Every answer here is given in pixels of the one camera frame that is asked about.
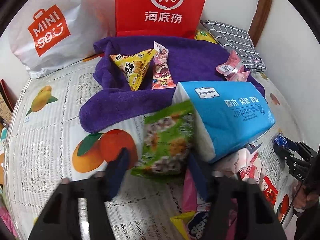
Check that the yellow packet behind towel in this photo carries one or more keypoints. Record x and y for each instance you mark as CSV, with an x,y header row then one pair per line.
x,y
202,35

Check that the pink wrapped snack pair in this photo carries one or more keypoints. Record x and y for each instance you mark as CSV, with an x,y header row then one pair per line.
x,y
233,69

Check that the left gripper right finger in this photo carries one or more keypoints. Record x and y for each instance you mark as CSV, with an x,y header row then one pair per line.
x,y
216,191

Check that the pale pink packet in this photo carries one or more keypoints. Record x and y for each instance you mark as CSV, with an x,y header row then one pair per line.
x,y
235,162

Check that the large pink snack bag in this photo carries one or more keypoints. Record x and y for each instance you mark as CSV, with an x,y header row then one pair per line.
x,y
195,211

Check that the white strawberry jelly packet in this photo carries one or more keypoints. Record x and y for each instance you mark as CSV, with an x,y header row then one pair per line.
x,y
254,170

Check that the yellow triangular snack packet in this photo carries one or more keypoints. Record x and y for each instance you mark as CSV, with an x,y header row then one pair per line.
x,y
134,67

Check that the purple towel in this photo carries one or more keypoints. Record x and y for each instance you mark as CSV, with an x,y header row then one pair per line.
x,y
188,60

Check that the green snack packet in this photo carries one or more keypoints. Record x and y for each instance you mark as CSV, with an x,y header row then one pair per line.
x,y
168,137

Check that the small red snack packet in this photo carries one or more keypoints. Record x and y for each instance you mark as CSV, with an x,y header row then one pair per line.
x,y
269,191

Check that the grey checked folded cloth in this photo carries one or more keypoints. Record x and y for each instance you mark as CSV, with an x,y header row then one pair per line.
x,y
232,38

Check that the fruit print bed sheet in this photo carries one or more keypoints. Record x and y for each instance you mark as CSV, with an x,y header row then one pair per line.
x,y
45,129

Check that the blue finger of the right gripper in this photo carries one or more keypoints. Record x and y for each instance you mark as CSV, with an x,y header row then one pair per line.
x,y
284,142

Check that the blue tissue pack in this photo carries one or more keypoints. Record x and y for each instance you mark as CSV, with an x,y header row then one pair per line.
x,y
228,115

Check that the white Miniso plastic bag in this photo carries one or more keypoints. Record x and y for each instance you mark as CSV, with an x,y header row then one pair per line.
x,y
49,35

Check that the red Haidilao paper bag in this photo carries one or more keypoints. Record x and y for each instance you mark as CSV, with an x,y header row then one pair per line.
x,y
158,17

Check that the pink cartoon candy packet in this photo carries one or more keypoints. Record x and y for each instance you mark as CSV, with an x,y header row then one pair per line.
x,y
161,78

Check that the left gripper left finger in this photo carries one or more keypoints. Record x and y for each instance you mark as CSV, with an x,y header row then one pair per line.
x,y
103,187

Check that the person's right hand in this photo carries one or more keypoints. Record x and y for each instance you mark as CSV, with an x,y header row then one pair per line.
x,y
302,200

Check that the red framed book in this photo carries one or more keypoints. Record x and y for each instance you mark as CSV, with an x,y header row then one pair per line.
x,y
7,102

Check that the brown wooden door frame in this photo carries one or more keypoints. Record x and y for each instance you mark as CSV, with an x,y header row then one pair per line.
x,y
259,20

